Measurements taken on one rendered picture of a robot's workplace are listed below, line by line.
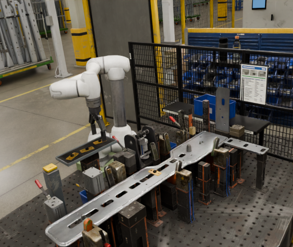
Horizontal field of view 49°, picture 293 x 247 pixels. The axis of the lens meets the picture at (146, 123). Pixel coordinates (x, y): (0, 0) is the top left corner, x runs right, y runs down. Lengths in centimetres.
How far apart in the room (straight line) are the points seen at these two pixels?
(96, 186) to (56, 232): 34
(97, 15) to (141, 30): 79
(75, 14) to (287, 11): 549
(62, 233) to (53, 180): 36
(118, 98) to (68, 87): 66
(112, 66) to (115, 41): 225
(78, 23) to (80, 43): 55
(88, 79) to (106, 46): 294
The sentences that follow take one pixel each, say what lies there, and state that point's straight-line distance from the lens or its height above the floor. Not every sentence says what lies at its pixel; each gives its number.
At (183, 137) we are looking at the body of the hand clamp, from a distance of 233.
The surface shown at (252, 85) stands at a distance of 256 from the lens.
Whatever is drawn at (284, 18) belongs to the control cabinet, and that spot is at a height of 106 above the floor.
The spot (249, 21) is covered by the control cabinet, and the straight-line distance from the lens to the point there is 878.
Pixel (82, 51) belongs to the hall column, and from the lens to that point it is 968.
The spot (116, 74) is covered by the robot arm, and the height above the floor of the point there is 146.
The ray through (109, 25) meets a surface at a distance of 468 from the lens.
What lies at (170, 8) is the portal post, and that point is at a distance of 646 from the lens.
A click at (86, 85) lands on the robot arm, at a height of 155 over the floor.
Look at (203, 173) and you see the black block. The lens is 207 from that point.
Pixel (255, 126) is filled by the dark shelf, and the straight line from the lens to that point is 250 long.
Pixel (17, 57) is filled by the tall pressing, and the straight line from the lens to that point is 984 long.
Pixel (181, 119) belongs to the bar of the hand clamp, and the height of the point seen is 116.
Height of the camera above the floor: 204
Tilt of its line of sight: 23 degrees down
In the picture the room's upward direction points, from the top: 5 degrees counter-clockwise
